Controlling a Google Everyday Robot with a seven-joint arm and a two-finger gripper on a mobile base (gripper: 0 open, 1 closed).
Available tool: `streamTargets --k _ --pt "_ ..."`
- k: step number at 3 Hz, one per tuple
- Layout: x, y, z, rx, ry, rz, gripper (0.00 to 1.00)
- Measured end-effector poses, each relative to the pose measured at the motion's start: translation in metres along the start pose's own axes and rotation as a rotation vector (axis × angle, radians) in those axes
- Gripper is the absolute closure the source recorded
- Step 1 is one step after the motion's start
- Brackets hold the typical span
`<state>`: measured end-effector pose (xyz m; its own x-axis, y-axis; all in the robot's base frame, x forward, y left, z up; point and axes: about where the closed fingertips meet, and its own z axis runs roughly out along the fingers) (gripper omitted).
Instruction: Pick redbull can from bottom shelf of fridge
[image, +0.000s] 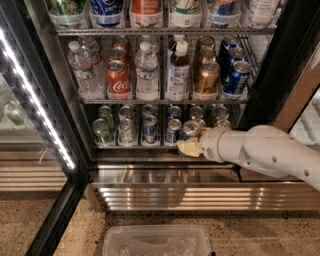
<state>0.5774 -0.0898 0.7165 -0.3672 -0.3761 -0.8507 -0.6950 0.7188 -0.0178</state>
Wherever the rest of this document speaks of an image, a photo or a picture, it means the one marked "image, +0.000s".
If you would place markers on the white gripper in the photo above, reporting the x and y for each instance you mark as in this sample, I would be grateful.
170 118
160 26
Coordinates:
209 144

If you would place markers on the blue silver redbull can front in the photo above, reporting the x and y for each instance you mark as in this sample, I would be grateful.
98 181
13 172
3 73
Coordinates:
191 130

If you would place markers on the blue silver redbull can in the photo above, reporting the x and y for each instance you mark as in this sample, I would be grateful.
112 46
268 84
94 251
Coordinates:
150 128
191 130

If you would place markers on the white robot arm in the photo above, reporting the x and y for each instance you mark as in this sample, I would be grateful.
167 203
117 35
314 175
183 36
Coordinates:
263 149

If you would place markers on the gold can front bottom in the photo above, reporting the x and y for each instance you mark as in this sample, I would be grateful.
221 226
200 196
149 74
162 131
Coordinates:
201 122

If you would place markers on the gold can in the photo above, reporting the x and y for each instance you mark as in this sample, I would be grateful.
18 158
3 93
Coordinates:
204 55
196 112
201 122
205 42

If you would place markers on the gold can rear bottom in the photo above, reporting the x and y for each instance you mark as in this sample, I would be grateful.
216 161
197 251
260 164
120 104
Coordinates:
196 112

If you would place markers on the silver green can front right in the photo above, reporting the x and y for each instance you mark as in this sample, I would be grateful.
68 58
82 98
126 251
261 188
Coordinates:
223 123

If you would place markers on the silver green can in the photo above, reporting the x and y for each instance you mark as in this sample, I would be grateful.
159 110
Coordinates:
219 113
223 123

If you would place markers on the silver green can rear right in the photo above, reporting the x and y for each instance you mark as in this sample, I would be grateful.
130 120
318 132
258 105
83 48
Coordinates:
219 113

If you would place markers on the blue silver redbull can rear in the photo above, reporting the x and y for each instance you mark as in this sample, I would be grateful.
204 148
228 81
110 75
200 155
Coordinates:
150 128

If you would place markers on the gold can front middle shelf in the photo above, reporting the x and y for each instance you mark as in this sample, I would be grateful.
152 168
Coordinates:
207 78

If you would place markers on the blue pepsi can front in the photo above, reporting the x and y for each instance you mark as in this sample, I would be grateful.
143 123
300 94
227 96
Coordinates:
236 79

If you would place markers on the blue pepsi can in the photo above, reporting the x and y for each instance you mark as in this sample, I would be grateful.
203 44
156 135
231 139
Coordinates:
236 79
232 55
228 42

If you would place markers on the white green can front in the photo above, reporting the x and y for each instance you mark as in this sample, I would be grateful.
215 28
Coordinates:
126 131

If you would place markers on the white green can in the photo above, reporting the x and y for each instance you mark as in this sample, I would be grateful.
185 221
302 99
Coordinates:
126 112
126 131

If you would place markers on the white green can rear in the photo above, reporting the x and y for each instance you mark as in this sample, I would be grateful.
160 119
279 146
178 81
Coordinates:
126 112

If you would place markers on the gold can middle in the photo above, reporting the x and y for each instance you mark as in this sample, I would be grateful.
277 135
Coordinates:
204 55

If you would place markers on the blue pepsi can middle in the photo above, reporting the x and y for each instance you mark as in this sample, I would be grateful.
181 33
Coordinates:
232 55

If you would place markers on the green can front left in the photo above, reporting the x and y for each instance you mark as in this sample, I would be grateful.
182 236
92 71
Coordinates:
102 131

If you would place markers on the green can rear left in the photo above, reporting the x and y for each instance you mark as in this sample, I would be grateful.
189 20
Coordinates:
105 112

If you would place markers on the red coca cola can front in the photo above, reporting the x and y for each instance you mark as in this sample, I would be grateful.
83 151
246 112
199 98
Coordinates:
117 79

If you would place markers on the red coca cola can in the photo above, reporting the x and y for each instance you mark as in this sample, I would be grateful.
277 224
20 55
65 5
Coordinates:
118 54
117 79
122 42

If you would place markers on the blue pepsi can rear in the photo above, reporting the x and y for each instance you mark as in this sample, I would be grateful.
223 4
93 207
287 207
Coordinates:
228 42

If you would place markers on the red coca cola can middle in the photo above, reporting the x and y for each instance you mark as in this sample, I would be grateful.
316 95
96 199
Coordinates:
118 54

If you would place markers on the red coca cola can rear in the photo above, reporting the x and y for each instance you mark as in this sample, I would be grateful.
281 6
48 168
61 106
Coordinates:
122 42

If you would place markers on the green white bottle top shelf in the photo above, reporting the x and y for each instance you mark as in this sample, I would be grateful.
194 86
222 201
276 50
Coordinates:
185 13

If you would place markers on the blue orange bottle top shelf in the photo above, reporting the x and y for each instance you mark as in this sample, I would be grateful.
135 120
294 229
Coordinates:
223 14

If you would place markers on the red soda bottle top shelf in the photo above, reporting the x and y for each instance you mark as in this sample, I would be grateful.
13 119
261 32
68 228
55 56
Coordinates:
145 13

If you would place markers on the blue pepsi bottle top shelf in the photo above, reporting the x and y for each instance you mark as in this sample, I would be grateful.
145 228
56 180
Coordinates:
106 13

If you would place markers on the glass fridge door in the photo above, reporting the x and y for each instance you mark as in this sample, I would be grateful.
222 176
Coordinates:
33 172

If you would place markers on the brown tea bottle front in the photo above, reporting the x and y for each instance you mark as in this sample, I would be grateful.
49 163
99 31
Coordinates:
178 72

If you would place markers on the brown tea bottle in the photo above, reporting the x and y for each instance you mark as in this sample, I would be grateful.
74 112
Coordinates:
173 42
178 72

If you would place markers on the clear water bottle centre front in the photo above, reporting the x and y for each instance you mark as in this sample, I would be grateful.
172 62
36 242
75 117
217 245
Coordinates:
147 72

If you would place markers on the clear water bottle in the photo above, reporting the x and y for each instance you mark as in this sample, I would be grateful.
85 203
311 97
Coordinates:
83 69
147 72
152 40
93 48

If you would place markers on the clear water bottle centre rear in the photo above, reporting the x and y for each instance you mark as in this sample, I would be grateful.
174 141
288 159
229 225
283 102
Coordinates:
152 40

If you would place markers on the brown tea bottle rear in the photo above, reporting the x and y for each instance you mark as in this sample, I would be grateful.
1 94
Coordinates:
173 42

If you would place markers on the clear plastic bin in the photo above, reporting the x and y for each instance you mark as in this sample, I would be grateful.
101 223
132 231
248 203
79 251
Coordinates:
157 240

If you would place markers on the clear water bottle left rear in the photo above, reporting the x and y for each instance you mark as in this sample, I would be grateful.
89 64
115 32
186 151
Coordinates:
93 48

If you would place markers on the clear water bottle left front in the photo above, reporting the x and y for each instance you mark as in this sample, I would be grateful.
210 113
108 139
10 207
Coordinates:
83 69

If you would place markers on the white led light strip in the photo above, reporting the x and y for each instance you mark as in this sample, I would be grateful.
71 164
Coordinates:
8 52

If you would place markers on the middle wire shelf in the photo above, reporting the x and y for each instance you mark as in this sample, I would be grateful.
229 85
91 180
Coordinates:
161 102

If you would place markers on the wire shelf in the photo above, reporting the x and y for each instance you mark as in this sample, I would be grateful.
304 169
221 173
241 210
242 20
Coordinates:
161 102
162 31

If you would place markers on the upper wire shelf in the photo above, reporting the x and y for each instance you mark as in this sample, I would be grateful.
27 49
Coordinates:
162 31

